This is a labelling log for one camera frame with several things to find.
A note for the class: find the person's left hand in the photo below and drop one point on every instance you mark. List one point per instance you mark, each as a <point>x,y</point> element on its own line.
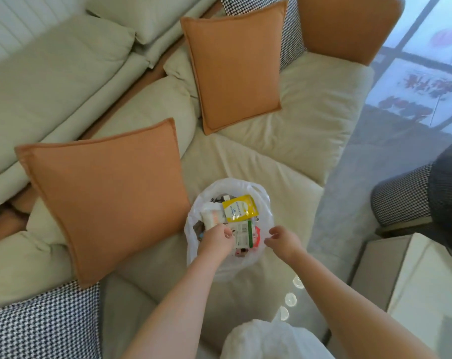
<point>214,244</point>

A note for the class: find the person's right hand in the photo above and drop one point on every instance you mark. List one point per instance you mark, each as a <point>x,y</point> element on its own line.
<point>287,244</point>

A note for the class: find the person's right thumb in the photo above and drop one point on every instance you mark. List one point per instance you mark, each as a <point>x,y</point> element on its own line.
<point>270,242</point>

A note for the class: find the person's left fingers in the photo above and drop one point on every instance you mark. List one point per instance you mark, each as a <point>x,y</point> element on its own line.
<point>226,231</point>

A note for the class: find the person's right forearm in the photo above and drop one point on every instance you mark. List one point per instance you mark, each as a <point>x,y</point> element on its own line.
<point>345,306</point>

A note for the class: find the person's left forearm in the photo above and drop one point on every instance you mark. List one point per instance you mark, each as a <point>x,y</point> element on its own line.
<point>177,310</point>

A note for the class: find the white box with green stripe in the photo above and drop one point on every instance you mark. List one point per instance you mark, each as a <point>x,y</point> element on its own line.
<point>243,233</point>

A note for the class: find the white and peach packet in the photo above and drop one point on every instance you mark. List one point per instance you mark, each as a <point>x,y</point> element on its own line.
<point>212,216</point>

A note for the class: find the pink small packet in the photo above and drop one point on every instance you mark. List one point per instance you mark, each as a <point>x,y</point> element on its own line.
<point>241,253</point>

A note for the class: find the yellow packet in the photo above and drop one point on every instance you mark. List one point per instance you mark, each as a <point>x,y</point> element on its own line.
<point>240,208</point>

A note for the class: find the white plastic bag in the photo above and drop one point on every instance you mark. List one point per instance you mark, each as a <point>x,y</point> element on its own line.
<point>193,254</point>

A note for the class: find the person's white clothing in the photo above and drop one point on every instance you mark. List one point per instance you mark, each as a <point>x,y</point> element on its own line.
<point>274,342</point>

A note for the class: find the large orange cushion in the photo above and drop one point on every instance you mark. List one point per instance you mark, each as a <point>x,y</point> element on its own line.
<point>106,198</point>

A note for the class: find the beige sofa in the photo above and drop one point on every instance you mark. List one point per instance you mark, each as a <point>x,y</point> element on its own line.
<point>308,115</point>

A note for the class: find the houndstooth stool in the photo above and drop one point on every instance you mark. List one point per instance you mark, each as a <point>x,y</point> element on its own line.
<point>401,198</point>

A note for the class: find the white side table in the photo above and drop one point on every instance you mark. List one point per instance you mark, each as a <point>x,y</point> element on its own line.
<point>416,287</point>

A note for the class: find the dark grey chair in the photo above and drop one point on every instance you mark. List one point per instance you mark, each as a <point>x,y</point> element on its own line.
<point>450,190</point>

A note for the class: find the houndstooth cushion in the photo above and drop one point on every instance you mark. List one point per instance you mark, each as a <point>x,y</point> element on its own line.
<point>43,325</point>
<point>291,41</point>

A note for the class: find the large beige back cushion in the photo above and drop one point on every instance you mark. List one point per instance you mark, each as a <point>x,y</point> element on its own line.
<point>54,85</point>

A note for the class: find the red window decoration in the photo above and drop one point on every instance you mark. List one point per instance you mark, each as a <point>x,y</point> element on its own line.
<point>444,36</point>

